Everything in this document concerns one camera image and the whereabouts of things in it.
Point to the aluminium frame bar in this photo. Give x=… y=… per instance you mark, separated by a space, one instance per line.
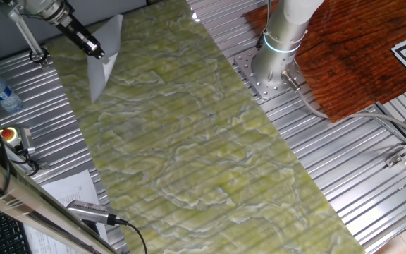
x=19 y=201

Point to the clear plastic water bottle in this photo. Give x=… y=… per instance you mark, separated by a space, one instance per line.
x=2 y=93

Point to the brown wooden board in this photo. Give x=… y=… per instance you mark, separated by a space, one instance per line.
x=347 y=70

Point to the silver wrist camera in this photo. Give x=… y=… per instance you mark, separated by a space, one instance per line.
x=11 y=8

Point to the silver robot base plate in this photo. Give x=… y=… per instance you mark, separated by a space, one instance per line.
x=250 y=70

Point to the white paper sheet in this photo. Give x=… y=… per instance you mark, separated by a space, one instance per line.
x=101 y=77

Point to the silver ribbed bar camera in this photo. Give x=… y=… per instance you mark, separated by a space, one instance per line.
x=88 y=211

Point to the printed white paper document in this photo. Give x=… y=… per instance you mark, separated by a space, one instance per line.
x=72 y=190

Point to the aluminium frame pole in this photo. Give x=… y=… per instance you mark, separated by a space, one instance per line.
x=26 y=35

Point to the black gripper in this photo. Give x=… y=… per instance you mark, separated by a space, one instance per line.
x=74 y=32

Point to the red yellow emergency stop button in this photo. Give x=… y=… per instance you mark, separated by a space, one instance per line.
x=8 y=134

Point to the green marble pattern mat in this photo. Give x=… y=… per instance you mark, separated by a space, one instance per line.
x=189 y=158

